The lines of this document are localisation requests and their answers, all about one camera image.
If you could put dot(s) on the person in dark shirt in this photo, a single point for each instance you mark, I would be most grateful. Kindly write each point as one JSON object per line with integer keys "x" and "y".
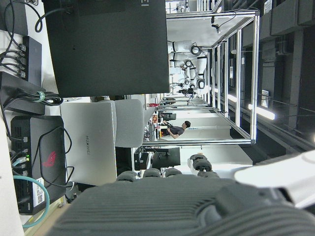
{"x": 177, "y": 129}

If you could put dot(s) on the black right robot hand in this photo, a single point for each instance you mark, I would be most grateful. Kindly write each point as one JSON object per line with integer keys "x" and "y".
{"x": 157, "y": 204}

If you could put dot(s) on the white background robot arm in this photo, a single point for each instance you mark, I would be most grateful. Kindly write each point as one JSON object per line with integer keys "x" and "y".
{"x": 189, "y": 61}

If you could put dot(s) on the grey office chair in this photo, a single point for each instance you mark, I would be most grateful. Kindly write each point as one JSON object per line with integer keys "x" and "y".
{"x": 129, "y": 123}

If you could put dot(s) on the black computer monitor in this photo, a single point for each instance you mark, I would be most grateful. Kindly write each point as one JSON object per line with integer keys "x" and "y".
{"x": 108, "y": 46}

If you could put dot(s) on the small black background monitor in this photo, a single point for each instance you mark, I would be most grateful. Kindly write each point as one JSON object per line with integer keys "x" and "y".
{"x": 167, "y": 157}

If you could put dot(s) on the silver Huawei laptop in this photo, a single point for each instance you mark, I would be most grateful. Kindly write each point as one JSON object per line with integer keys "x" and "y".
{"x": 91, "y": 145}

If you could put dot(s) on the black USB hub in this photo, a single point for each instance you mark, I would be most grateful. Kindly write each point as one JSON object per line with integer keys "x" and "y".
{"x": 30, "y": 60}

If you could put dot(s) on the black ROG mini computer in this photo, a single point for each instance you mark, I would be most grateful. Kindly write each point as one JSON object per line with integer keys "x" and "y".
{"x": 41, "y": 157}

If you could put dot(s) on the aluminium frame cage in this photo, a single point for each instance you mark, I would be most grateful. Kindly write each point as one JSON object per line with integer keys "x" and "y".
{"x": 243, "y": 81}

